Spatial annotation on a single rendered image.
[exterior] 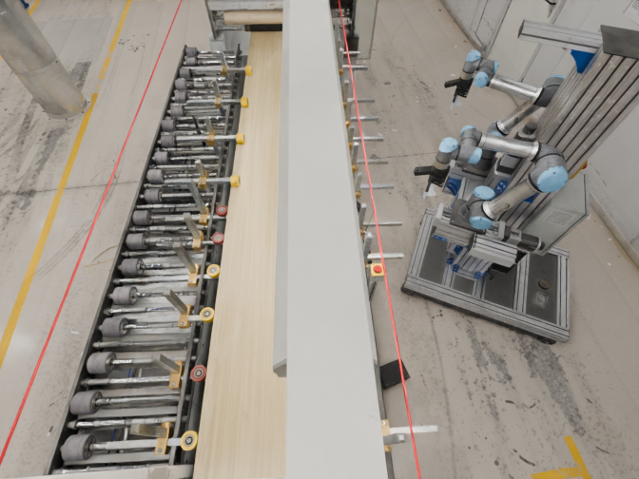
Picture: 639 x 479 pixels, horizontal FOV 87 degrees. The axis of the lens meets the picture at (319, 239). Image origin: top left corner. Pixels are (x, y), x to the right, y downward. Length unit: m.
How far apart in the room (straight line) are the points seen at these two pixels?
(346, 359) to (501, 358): 2.91
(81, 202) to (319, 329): 4.08
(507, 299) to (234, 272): 2.16
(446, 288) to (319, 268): 2.66
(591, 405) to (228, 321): 2.72
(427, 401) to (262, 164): 2.17
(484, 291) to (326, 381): 2.82
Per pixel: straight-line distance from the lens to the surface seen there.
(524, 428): 3.12
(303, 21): 0.69
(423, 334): 3.00
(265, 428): 1.86
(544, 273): 3.43
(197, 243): 2.34
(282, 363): 0.38
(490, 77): 2.34
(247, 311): 2.01
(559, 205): 2.38
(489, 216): 2.05
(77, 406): 2.26
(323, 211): 0.35
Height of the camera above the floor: 2.74
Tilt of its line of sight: 57 degrees down
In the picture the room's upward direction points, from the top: 1 degrees clockwise
